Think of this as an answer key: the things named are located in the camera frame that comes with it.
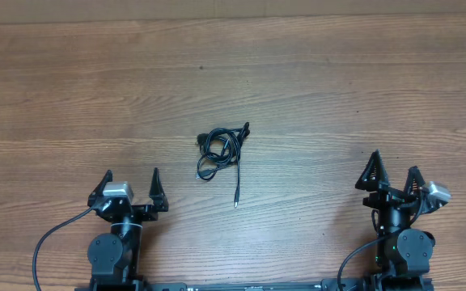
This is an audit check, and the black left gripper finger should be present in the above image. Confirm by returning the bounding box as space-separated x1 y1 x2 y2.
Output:
149 167 169 212
87 170 113 207

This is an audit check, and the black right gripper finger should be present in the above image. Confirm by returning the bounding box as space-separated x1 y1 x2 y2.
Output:
355 150 390 192
403 166 426 198

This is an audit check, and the black USB cable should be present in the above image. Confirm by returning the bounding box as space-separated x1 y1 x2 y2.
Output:
194 127 242 181

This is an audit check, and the black barrel plug cable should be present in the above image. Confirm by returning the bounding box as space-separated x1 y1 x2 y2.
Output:
200 121 252 209

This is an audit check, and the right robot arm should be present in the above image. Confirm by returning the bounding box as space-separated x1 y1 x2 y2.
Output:
355 150 435 290

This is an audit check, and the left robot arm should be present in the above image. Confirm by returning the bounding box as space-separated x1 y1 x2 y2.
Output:
87 168 169 291

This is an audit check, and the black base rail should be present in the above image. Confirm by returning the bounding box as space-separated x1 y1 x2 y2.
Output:
74 277 434 291

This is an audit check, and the black right camera cable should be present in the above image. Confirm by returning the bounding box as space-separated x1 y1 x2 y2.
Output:
336 193 426 291

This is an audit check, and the black camera cable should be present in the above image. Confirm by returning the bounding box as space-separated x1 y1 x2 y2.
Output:
32 206 96 291
336 193 426 291

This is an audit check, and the black left camera cable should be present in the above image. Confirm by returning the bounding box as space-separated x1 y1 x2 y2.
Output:
32 206 96 291

